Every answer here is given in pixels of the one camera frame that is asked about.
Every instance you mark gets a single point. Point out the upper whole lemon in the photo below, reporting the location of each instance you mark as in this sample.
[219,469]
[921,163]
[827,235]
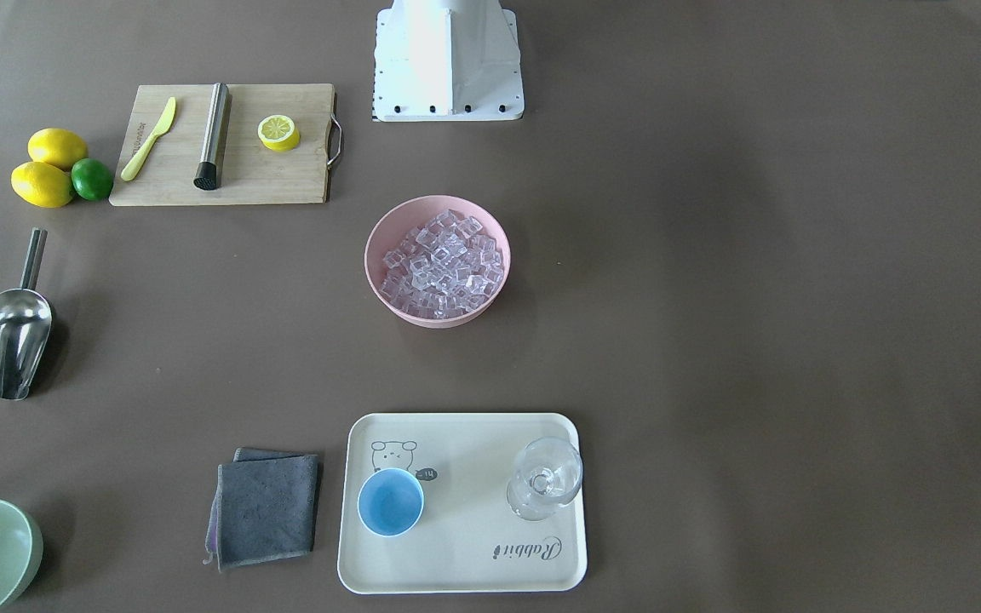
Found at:
[59,147]

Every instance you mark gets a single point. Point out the yellow plastic knife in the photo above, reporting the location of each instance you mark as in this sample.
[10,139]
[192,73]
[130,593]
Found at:
[163,125]

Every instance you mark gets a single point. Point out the grey folded cloth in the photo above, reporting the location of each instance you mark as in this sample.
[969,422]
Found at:
[264,508]

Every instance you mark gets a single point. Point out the lemon half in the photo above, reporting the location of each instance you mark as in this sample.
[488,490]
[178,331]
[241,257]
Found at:
[278,133]

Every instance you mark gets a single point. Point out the clear wine glass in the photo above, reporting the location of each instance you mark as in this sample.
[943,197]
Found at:
[547,475]

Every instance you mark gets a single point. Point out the pink bowl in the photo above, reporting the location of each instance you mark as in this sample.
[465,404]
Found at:
[387,233]

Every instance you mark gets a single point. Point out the lower whole lemon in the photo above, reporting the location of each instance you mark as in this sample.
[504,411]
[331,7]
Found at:
[42,184]

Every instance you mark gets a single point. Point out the bamboo cutting board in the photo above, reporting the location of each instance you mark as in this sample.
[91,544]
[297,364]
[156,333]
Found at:
[249,173]

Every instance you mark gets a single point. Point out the blue cup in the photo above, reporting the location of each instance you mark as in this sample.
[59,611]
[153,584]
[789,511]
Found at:
[391,502]

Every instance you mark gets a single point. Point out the metal ice scoop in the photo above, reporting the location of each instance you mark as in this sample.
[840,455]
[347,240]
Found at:
[26,319]

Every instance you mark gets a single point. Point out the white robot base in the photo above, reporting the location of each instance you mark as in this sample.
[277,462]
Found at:
[447,61]

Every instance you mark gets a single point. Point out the green lime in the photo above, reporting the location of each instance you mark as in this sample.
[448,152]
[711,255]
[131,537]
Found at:
[91,180]

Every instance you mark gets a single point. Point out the cream serving tray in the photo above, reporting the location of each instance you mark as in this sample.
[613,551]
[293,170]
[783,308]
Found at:
[467,538]

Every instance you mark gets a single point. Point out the steel muddler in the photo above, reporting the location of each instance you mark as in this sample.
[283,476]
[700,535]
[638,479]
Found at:
[208,171]

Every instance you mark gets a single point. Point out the whole lemon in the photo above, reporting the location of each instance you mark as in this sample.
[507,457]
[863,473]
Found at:
[59,147]
[42,184]

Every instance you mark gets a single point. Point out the pile of ice cubes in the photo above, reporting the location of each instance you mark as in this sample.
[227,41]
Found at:
[444,269]

